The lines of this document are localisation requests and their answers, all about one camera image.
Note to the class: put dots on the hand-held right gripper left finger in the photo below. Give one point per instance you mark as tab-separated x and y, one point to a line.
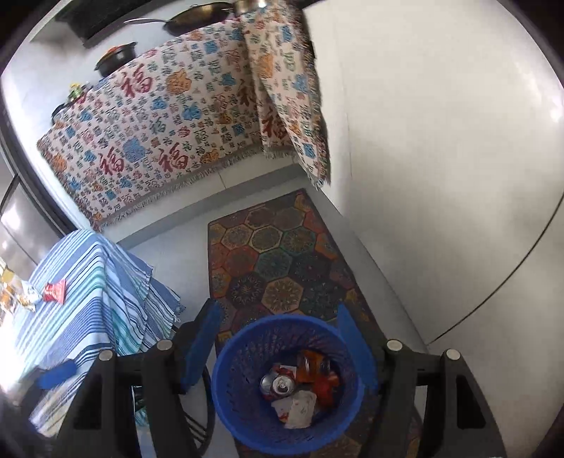
202	348

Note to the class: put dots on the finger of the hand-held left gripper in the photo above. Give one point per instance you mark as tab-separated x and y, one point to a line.
57	374

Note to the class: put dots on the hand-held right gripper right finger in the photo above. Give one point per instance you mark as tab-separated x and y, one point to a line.
359	352

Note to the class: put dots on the blue plastic waste basket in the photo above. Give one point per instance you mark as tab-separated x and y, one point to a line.
246	352

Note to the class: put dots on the silver drink can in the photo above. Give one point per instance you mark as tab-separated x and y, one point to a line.
282	385

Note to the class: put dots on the small red sachet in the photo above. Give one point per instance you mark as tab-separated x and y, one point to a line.
54	291

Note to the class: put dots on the yellow crumpled snack wrapper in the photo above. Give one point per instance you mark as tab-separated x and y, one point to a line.
20	295

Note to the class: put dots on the blue green striped tablecloth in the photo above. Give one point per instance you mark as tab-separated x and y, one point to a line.
88	286

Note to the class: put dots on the hexagon pattern floor rug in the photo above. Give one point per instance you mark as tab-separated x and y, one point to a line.
282	260

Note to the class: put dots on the grey refrigerator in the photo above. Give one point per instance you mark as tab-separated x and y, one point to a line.
17	229

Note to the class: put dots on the white counter cabinet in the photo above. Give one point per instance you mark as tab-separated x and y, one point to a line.
440	176

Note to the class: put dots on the large printed blanket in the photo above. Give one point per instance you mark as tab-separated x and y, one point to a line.
154	132

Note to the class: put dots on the small printed blanket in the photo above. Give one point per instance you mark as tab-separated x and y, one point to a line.
286	88

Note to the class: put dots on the seasoning bottle set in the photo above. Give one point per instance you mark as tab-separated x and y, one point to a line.
75	94

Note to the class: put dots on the black clay pot orange lid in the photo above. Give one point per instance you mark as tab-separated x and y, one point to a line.
115	59

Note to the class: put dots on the dark wok with lid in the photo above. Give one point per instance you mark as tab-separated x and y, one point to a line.
198	17

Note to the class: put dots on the steel pot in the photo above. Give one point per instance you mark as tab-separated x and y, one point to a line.
249	6

